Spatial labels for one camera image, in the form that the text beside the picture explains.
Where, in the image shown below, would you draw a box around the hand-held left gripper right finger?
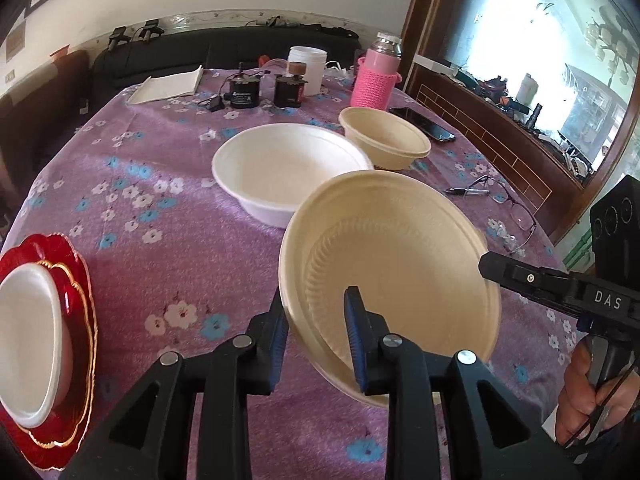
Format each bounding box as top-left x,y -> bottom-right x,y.
343,286 -> 581,480

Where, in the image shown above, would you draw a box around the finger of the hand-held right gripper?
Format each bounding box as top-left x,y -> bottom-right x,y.
478,251 -> 572,312

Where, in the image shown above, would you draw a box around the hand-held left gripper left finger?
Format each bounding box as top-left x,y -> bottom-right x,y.
60,287 -> 291,480

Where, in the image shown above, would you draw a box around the beige disposable bowl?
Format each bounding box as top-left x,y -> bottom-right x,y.
278,170 -> 502,408
338,106 -> 432,171

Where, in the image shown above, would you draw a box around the white foam bowl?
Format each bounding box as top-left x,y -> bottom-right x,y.
0,264 -> 66,429
211,123 -> 375,228

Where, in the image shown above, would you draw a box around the red gold-rimmed plate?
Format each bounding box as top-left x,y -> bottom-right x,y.
10,259 -> 97,450

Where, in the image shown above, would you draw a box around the large red glass bowl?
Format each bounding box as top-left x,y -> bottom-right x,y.
0,232 -> 99,472

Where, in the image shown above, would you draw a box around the person's right hand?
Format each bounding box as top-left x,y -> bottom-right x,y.
554,342 -> 631,448

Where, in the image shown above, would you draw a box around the eyeglasses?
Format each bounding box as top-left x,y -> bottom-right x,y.
470,175 -> 538,253

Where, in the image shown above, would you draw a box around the black smartphone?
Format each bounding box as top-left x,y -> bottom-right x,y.
387,106 -> 457,143

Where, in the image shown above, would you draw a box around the white bottle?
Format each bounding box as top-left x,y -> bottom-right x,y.
515,72 -> 538,106

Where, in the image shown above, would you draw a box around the pink thermos bottle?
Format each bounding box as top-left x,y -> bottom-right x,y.
350,31 -> 404,111

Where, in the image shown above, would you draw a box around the black boxy motor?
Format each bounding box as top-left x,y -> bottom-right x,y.
274,61 -> 308,109

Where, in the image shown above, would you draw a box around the black cylindrical motor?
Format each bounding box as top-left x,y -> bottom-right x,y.
222,62 -> 262,108

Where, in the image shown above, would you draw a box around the white plastic container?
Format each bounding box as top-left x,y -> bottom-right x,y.
287,46 -> 328,97

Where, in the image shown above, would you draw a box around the white paper pad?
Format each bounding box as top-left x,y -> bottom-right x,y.
126,65 -> 205,106

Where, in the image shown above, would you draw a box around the black sofa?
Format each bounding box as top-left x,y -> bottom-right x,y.
90,24 -> 366,93

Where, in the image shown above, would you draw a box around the brown armchair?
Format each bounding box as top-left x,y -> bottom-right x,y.
0,50 -> 93,221

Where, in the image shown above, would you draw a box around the wooden window frame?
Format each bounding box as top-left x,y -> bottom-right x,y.
400,0 -> 640,241

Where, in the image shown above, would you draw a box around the small wall plaque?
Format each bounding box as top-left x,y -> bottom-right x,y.
4,25 -> 27,63

